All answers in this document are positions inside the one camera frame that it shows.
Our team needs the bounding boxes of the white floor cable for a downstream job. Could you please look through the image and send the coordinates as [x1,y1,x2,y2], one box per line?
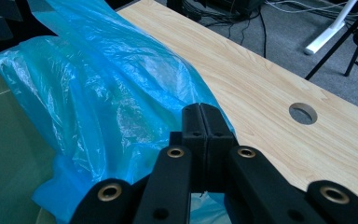
[264,0,350,15]

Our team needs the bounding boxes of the black floor cable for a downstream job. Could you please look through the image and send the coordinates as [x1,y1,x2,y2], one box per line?
[183,0,269,60]

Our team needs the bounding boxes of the black equipment box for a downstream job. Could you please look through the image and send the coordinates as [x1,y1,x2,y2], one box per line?
[204,0,266,17]

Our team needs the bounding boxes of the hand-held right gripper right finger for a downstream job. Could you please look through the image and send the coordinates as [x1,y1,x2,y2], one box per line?
[200,104,240,192]

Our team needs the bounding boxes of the pale green plastic bin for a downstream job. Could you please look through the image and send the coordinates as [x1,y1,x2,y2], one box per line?
[0,59,59,224]

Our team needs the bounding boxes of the white metal desk leg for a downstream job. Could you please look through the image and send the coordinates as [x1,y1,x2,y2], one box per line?
[303,0,358,56]

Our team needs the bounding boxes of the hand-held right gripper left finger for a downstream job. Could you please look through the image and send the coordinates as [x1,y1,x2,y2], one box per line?
[169,104,207,192]

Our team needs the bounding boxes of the blue plastic bag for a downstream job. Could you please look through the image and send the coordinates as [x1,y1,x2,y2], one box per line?
[0,0,238,224]

